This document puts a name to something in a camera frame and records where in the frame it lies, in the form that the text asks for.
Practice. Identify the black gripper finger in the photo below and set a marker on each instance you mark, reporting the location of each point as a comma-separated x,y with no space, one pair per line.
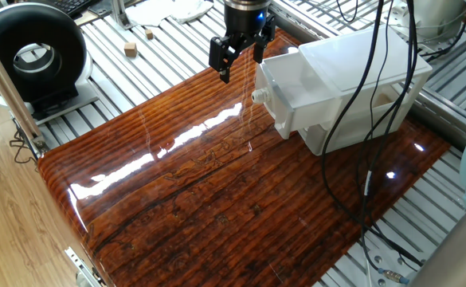
221,52
269,30

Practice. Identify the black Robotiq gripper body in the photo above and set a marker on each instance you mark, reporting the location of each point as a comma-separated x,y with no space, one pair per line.
246,24

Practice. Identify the white drawer with white knob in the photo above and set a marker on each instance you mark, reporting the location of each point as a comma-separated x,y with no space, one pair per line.
296,91

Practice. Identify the white plastic drawer cabinet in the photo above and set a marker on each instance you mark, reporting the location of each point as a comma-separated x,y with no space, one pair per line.
356,60

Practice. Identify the small wooden cube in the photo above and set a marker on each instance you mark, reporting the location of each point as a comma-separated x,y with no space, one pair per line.
149,34
130,49

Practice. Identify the white cloth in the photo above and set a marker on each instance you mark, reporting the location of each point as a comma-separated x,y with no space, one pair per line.
157,10

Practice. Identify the glossy wood grain mat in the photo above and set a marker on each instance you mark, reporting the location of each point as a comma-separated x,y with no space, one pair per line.
216,199

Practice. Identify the black keyboard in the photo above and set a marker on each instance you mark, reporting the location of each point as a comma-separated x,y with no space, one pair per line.
71,5

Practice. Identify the small aluminium upright bracket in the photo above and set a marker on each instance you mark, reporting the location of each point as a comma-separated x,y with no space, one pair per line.
119,14

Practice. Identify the slanted aluminium frame post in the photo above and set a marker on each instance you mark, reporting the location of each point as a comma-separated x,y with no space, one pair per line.
1,83

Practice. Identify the metal table edge bracket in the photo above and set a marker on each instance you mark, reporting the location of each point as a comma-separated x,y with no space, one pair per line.
83,267

